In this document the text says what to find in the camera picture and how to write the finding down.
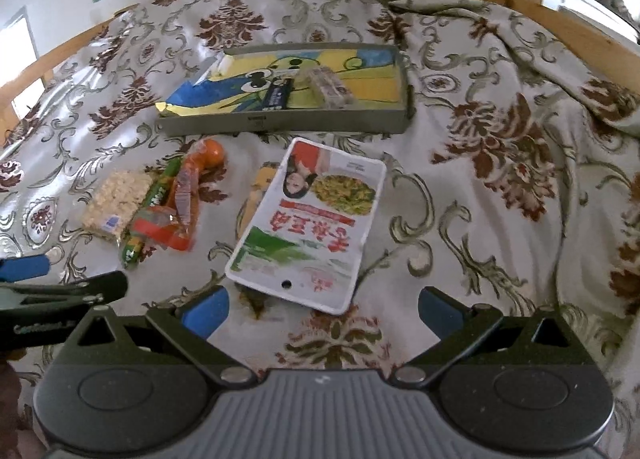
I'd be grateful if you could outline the wooden bed rail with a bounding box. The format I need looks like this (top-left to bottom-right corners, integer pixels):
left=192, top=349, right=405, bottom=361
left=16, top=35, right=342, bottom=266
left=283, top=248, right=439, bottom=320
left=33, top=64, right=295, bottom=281
left=467, top=0, right=640, bottom=90
left=0, top=24, right=116, bottom=150

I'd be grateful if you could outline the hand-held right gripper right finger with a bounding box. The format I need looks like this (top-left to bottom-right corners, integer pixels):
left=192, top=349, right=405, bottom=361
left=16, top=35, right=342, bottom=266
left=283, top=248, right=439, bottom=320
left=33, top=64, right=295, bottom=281
left=390, top=285, right=597, bottom=386

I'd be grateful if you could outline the clear cookie packet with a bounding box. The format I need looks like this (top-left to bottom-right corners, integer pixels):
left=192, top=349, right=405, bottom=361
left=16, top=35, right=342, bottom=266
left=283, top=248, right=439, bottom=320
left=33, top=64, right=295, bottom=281
left=302, top=66, right=353, bottom=106

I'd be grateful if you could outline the green sausage stick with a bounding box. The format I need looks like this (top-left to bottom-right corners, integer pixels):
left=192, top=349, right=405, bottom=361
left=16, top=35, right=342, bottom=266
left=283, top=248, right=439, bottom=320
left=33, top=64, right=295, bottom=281
left=121, top=159, right=182, bottom=270

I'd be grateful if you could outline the clear puffed rice cake packet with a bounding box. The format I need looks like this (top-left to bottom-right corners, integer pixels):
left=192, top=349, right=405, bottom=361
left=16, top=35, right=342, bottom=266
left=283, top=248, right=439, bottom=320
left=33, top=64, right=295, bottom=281
left=80, top=170, right=153, bottom=242

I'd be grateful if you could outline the grey tray with cartoon lining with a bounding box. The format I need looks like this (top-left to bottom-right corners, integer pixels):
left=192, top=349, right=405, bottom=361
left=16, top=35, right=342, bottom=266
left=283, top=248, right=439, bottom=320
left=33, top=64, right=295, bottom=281
left=156, top=43, right=416, bottom=137

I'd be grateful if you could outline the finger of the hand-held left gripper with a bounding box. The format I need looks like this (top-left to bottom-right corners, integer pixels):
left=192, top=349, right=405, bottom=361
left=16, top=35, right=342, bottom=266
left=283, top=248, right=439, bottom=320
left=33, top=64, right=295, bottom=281
left=0, top=270, right=129, bottom=311
left=0, top=254, right=52, bottom=282

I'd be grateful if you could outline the orange snack packet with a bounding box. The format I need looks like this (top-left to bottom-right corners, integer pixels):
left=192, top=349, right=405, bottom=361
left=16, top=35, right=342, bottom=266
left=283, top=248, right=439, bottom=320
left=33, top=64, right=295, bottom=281
left=131, top=152, right=201, bottom=252

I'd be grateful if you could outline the large white snack packet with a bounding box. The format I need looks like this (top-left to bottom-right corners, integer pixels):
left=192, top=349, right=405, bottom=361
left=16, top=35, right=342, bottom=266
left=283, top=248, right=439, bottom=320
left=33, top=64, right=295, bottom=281
left=225, top=136, right=388, bottom=315

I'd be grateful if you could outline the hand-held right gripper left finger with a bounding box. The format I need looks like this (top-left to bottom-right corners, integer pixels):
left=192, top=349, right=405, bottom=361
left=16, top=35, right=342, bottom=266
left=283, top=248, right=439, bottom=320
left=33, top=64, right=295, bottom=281
left=62, top=285, right=257, bottom=386

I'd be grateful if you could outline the mandarin orange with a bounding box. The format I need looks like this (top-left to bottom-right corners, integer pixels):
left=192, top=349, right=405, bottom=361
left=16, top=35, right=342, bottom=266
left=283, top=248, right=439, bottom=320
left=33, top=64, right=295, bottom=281
left=197, top=138, right=227, bottom=172

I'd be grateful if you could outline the dark blue snack packet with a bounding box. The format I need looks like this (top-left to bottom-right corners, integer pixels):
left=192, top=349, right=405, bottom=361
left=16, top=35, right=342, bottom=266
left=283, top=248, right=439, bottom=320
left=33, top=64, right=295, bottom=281
left=264, top=79, right=293, bottom=112

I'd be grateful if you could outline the gold foil snack packet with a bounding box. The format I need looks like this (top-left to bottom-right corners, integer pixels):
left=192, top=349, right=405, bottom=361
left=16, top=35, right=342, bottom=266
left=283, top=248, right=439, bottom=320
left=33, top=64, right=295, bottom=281
left=240, top=162, right=281, bottom=235

